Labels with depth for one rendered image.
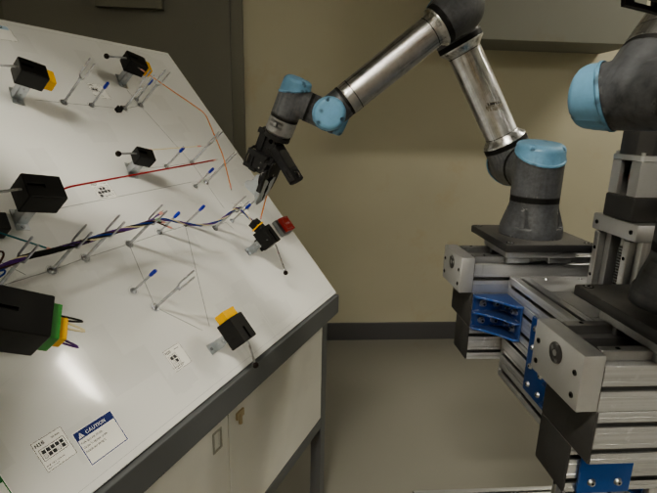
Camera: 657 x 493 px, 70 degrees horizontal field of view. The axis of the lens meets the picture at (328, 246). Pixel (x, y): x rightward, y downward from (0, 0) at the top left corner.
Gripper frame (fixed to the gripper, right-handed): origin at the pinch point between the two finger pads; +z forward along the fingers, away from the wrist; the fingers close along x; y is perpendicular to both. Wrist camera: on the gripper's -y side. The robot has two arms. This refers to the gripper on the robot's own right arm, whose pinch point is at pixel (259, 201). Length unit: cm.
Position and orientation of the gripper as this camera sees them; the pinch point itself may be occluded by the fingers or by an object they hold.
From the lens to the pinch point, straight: 136.6
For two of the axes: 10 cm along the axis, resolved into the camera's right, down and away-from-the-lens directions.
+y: -8.5, -5.0, 1.8
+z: -3.9, 8.2, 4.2
